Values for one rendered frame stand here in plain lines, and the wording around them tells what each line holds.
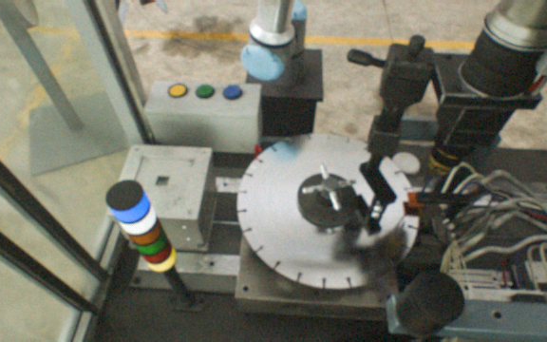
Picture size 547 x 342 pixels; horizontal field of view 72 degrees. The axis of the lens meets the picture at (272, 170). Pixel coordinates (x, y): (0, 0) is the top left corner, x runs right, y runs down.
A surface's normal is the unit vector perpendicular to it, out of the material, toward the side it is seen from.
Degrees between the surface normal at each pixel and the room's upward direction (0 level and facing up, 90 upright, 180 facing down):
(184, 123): 90
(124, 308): 0
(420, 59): 0
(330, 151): 0
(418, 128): 90
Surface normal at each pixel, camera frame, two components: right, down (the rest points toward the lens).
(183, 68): 0.00, -0.59
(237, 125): -0.07, 0.80
